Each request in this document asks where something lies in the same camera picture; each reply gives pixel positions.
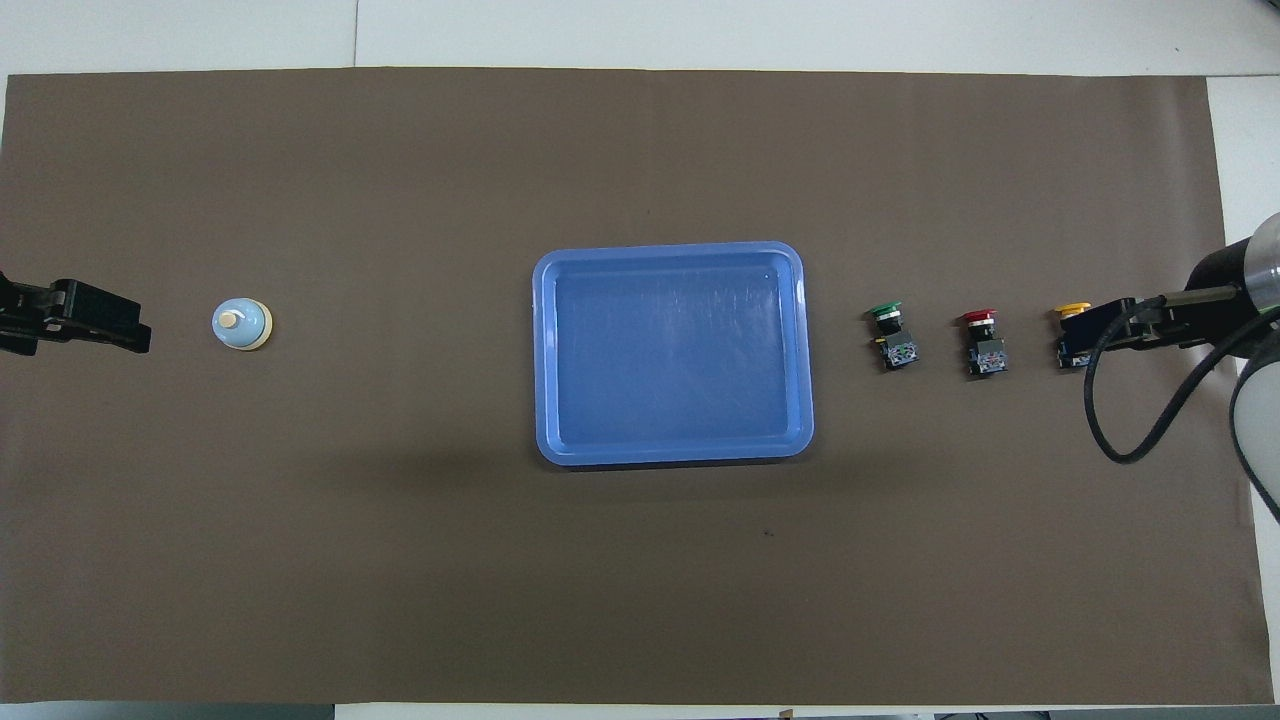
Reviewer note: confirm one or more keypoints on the brown table mat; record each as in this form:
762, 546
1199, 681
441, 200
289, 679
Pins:
400, 560

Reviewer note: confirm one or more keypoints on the light blue call bell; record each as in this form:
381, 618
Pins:
241, 325

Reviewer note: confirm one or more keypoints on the green push button switch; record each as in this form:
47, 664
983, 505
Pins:
897, 348

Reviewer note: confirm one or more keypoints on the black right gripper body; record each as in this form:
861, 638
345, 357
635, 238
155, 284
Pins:
1120, 313

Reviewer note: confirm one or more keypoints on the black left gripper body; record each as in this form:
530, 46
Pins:
100, 305

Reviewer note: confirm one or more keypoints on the red push button switch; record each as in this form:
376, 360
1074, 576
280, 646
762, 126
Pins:
986, 352

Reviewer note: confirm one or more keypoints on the yellow push button switch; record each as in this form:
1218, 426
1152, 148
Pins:
1071, 310

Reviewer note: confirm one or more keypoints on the blue plastic tray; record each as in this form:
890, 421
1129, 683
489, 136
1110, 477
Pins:
675, 355

